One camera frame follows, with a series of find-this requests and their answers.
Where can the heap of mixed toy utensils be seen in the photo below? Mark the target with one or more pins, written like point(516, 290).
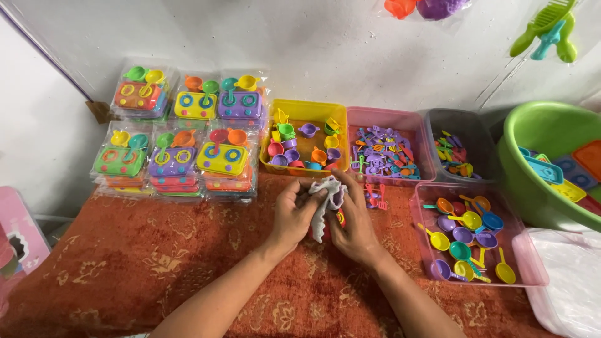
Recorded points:
point(454, 156)

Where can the red toy stove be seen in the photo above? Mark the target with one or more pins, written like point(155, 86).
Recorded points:
point(340, 218)

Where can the small purple toy utensil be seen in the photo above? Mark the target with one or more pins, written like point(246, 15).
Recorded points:
point(370, 204)

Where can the red toy spatula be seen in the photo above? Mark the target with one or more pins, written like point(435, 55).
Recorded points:
point(382, 199)

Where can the brown tape piece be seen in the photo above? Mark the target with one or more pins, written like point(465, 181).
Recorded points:
point(98, 111)

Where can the bag of orange purple toys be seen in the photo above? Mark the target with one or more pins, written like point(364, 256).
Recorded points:
point(436, 7)

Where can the green plastic basin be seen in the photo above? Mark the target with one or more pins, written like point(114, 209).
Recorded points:
point(540, 131)

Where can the heap of colourful toy pans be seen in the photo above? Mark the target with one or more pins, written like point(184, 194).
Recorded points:
point(465, 237)

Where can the pink cardboard box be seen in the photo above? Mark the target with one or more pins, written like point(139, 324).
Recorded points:
point(19, 234)

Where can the clear bin with white bags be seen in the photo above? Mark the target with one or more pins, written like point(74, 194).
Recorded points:
point(568, 277)

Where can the red toy spoon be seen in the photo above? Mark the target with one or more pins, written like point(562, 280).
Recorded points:
point(371, 193)

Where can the stacks of packed toy stove sets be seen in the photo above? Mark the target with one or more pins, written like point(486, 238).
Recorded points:
point(181, 141)

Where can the clear pink plastic bin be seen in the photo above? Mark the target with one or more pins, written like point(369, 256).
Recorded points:
point(526, 253)

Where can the green toy comb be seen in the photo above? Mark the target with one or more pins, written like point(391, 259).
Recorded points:
point(544, 21)

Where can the heap of colourful toy pots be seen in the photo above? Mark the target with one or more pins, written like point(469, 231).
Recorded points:
point(305, 145)

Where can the heap of loose toy stoves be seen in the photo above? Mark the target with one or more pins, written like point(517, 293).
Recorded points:
point(570, 171)

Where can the person's left hand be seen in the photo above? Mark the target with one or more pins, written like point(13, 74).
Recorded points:
point(287, 220)

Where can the person's right hand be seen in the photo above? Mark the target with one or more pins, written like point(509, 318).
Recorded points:
point(358, 230)

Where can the heap of purple toy utensils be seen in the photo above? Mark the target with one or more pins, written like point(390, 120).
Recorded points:
point(386, 152)

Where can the grey cleaning cloth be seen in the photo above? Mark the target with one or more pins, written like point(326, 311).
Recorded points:
point(325, 188)

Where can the grey plastic bin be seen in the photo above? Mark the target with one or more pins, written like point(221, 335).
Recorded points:
point(469, 122)

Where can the yellow plastic bin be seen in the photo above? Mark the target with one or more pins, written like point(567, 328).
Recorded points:
point(307, 109)

